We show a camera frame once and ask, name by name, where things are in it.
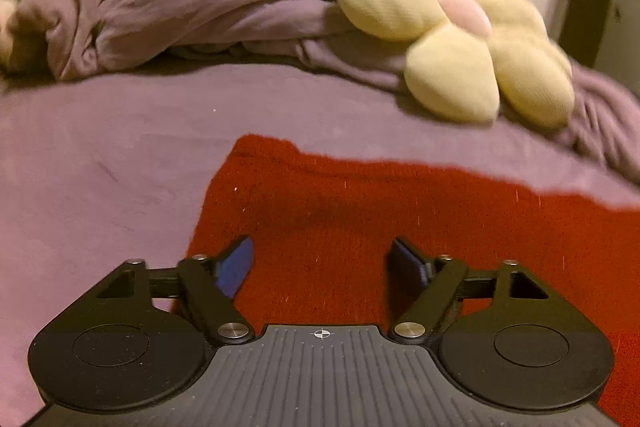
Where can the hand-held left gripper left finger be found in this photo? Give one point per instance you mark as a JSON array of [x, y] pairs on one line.
[[235, 267]]

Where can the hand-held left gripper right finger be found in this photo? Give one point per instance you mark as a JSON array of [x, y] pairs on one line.
[[407, 264]]

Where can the red knit cardigan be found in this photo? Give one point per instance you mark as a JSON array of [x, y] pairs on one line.
[[325, 217]]

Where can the purple bed sheet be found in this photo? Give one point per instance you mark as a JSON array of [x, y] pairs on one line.
[[100, 157]]

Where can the cream flower-shaped cushion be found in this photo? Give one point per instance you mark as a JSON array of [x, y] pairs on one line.
[[450, 57]]

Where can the crumpled purple duvet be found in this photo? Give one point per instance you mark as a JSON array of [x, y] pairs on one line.
[[150, 17]]

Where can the white plush toy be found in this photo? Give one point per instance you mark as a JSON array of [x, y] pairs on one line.
[[7, 42]]

